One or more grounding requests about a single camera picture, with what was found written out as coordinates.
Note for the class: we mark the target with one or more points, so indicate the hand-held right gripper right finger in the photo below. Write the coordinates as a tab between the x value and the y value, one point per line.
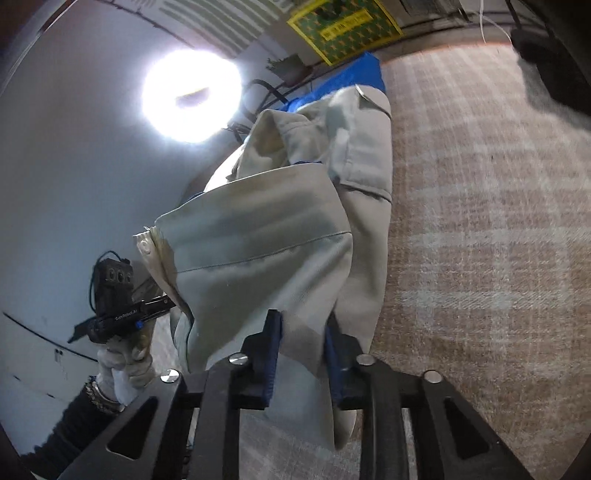
332	369

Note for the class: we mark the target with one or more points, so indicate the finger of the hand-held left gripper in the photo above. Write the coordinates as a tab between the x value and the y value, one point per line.
147	290
159	306

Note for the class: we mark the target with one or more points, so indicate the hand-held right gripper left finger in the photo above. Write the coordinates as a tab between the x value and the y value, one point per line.
272	360

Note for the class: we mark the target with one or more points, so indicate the beige and blue work jacket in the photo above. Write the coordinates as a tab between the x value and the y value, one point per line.
258	249

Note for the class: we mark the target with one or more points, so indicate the person's left forearm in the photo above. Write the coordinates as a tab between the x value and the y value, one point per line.
69	438

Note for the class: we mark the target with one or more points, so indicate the person's left hand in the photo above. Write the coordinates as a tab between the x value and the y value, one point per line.
134	369

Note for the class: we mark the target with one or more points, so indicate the metal wristwatch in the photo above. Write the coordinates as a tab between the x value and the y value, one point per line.
101	399

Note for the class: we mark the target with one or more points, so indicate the beige plaid blanket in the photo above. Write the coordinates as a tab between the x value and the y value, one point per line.
485	230

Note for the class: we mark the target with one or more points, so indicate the green and yellow poster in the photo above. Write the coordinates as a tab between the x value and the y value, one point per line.
351	32

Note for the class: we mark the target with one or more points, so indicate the dark object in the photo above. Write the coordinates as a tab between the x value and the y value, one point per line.
549	55

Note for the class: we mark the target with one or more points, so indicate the striped wall panel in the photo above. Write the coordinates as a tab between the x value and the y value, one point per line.
221	23

